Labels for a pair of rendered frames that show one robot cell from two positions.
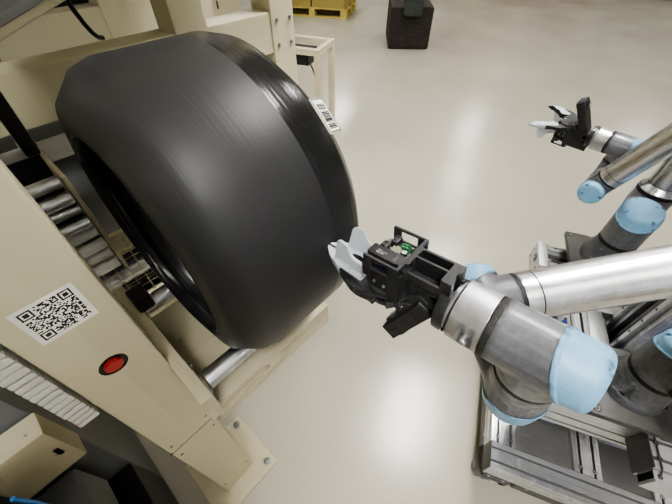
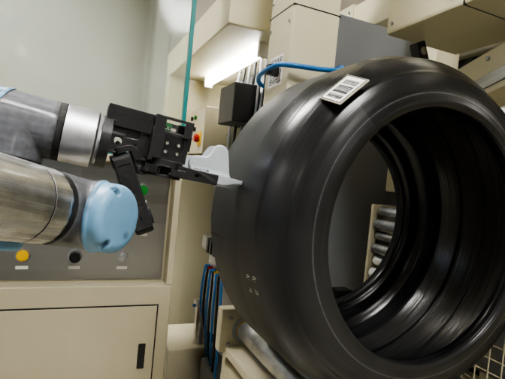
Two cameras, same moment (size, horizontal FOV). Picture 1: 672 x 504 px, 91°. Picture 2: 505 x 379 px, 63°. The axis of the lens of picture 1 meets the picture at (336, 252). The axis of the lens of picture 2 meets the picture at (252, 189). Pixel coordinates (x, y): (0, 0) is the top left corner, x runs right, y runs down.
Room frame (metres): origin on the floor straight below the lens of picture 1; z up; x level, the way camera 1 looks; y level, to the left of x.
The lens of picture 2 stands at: (0.64, -0.56, 1.25)
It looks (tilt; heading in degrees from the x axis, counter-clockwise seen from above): 2 degrees down; 114
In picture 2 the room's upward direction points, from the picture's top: 6 degrees clockwise
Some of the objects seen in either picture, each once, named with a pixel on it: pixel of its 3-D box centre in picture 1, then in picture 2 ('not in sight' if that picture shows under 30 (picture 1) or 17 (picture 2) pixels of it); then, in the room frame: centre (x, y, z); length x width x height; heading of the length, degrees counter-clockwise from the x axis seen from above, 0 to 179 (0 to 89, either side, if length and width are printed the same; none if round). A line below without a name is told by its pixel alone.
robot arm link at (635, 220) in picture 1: (633, 222); not in sight; (0.81, -0.97, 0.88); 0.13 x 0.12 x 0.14; 134
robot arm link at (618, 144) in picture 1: (625, 148); not in sight; (1.00, -0.96, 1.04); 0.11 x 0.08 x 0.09; 44
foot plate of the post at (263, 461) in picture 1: (231, 463); not in sight; (0.29, 0.43, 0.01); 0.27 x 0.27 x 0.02; 48
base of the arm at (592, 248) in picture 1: (610, 248); not in sight; (0.80, -0.97, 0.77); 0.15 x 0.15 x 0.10
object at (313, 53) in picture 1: (297, 90); not in sight; (3.15, 0.35, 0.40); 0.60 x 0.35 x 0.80; 69
